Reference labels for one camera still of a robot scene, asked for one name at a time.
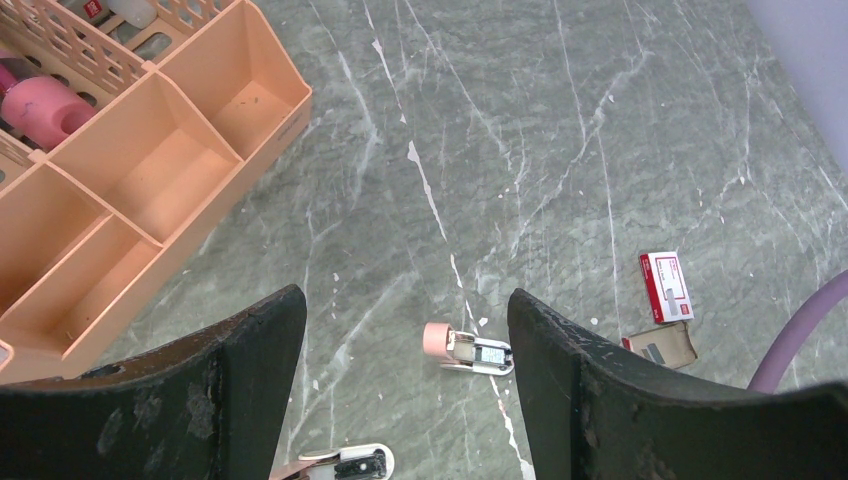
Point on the peach plastic file organizer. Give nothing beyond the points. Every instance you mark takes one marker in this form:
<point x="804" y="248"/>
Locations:
<point x="190" y="113"/>

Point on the cardboard staple tray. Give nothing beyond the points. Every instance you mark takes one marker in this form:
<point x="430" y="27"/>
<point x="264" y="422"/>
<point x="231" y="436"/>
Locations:
<point x="668" y="345"/>

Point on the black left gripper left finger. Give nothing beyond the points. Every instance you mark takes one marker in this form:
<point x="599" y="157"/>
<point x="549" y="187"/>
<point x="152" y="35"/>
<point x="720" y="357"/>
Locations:
<point x="209" y="405"/>

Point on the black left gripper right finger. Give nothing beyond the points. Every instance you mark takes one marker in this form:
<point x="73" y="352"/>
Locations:
<point x="594" y="410"/>

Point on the small staple box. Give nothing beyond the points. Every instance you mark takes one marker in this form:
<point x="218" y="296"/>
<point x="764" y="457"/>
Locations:
<point x="666" y="287"/>

